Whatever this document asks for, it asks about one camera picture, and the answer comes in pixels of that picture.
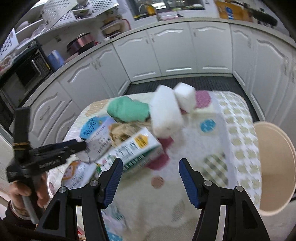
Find cartoon face white carton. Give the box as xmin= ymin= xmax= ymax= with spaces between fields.
xmin=61 ymin=161 xmax=99 ymax=190

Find white rainbow small box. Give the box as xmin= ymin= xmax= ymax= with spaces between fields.
xmin=76 ymin=115 xmax=116 ymax=163

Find white cow milk carton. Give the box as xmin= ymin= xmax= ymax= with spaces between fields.
xmin=95 ymin=128 xmax=164 ymax=173

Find green cloth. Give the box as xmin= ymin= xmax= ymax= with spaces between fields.
xmin=107 ymin=96 xmax=149 ymax=123

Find large white sponge block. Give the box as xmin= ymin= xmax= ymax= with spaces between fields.
xmin=149 ymin=85 xmax=184 ymax=138

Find small white sponge block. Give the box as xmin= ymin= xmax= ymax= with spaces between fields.
xmin=173 ymin=82 xmax=196 ymax=113

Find beige round trash bin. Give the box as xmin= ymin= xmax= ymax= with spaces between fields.
xmin=254 ymin=121 xmax=295 ymax=216

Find white kitchen base cabinets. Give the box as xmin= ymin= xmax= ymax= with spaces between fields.
xmin=26 ymin=20 xmax=295 ymax=146

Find dark kitchen window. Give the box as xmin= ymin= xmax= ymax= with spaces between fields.
xmin=126 ymin=0 xmax=205 ymax=20

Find person's left hand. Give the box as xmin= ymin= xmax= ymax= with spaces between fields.
xmin=9 ymin=172 xmax=50 ymax=208

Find black microwave oven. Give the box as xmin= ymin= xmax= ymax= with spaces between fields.
xmin=1 ymin=46 xmax=53 ymax=131

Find blue kettle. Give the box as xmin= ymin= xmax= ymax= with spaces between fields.
xmin=47 ymin=50 xmax=64 ymax=71

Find pink rice cooker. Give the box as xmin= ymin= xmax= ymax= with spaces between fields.
xmin=67 ymin=32 xmax=95 ymax=55

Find dark ribbed floor mat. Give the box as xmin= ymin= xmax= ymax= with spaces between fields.
xmin=124 ymin=76 xmax=259 ymax=122

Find dish rack with plates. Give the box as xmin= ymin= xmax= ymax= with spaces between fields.
xmin=100 ymin=15 xmax=131 ymax=38

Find chrome sink faucet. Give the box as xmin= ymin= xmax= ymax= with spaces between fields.
xmin=138 ymin=4 xmax=162 ymax=22

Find wooden cutting board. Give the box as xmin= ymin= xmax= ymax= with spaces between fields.
xmin=214 ymin=1 xmax=253 ymax=22

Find black frying pan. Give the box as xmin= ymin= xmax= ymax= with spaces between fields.
xmin=229 ymin=1 xmax=278 ymax=27

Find white perforated wall shelf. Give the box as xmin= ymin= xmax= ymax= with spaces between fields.
xmin=1 ymin=1 xmax=119 ymax=59

